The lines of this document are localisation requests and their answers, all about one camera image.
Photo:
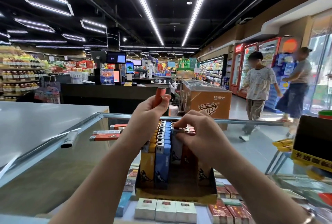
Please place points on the person's left hand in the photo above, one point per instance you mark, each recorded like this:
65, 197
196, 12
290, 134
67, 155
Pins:
145, 123

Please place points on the person's right hand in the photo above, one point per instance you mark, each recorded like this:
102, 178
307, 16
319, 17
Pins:
207, 141

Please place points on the row of red brown lighters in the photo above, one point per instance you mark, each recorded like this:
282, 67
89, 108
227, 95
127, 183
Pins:
188, 158

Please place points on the red orange lighter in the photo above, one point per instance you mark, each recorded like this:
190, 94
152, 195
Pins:
160, 97

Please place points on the row of grey white lighters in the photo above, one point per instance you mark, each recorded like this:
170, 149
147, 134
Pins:
176, 151

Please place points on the row of tan lighters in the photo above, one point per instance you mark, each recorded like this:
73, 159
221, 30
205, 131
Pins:
204, 173

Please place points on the pile of yellow red lighters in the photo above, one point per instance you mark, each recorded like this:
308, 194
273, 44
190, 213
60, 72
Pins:
106, 137

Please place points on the blue yellow lighter display box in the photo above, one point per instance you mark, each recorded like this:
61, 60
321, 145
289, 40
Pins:
179, 193

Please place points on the black yellow display box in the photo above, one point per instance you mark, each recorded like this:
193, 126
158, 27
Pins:
314, 138

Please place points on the person's left forearm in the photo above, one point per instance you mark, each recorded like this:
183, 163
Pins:
96, 190

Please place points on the glass display case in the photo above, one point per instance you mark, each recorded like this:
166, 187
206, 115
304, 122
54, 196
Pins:
249, 148

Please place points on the stack of blue cartons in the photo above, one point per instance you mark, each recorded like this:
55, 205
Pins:
284, 68

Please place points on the brown cardboard carton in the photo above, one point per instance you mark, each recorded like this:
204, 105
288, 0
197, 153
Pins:
212, 102

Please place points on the black checkout counter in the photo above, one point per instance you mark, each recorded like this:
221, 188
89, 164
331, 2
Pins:
103, 97

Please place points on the small checkout screen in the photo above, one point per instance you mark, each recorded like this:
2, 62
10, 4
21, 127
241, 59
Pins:
129, 68

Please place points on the blue poster screen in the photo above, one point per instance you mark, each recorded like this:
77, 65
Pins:
107, 77

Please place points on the black checkout monitor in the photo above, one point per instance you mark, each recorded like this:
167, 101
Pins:
116, 58

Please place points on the open refrigerated chiller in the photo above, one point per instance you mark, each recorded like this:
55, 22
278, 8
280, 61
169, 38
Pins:
212, 70

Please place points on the row of cigarette packs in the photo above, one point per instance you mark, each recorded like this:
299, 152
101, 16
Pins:
166, 211

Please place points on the hanging plastic bags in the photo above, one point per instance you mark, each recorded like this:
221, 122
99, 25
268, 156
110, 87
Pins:
47, 94

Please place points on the long ceiling light strip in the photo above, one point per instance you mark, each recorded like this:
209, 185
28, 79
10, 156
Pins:
197, 8
145, 8

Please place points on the red green container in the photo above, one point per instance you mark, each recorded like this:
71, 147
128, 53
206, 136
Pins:
326, 114

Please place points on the orange round sign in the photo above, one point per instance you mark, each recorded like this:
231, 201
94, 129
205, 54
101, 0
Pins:
290, 45

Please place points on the grocery rack with bottles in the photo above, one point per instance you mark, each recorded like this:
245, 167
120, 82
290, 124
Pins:
20, 73

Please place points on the glass entrance doors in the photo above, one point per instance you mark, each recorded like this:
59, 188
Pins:
321, 66

